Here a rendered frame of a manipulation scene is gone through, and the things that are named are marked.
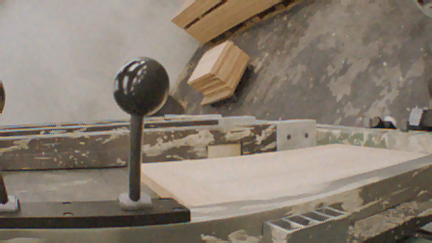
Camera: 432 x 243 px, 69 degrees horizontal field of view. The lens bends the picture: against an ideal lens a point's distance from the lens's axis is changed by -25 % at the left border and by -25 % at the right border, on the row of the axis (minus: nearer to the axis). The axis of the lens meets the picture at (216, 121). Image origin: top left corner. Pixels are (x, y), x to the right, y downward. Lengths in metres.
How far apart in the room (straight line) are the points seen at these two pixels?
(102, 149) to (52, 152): 0.12
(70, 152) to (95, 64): 5.39
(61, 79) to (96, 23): 1.12
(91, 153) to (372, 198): 0.59
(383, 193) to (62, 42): 5.96
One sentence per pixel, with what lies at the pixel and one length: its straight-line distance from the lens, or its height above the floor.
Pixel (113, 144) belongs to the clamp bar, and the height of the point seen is 1.32.
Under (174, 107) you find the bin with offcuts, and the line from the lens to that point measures 5.22.
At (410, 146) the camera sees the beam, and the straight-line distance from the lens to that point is 0.78.
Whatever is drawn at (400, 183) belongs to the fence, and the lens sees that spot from 0.46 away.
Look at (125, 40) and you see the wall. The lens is 6.42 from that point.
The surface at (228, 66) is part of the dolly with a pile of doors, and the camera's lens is 4.04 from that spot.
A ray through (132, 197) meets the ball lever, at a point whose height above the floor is 1.38.
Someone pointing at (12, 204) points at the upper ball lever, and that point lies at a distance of 0.31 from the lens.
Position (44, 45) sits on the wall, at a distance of 6.16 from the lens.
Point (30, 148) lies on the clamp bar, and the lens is 0.82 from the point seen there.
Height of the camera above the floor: 1.46
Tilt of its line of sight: 20 degrees down
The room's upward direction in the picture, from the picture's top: 55 degrees counter-clockwise
